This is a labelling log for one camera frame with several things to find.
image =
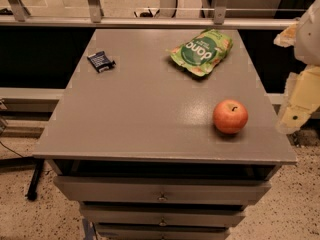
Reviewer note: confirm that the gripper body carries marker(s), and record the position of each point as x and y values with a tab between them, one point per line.
309	39

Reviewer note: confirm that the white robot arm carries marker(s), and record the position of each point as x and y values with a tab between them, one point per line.
304	36

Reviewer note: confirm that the red yellow apple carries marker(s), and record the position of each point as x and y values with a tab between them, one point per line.
230	116

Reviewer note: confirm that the green snack bag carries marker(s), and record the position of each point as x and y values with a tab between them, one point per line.
203	53

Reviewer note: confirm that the grey drawer cabinet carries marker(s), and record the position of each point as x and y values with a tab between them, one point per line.
147	118

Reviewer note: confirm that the small dark blue packet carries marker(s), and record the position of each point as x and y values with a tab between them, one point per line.
100	61

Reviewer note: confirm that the top grey drawer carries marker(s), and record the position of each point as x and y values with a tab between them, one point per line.
156	190

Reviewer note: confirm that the grey drawer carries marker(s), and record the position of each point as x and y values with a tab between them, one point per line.
158	215
152	232
156	190

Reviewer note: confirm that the middle grey drawer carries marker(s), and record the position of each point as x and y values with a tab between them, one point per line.
158	215

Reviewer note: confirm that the bottom grey drawer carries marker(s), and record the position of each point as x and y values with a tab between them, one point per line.
152	232

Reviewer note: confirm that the black stand leg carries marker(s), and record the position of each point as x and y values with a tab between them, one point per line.
31	194

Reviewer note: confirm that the metal railing frame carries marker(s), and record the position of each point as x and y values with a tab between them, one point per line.
185	14

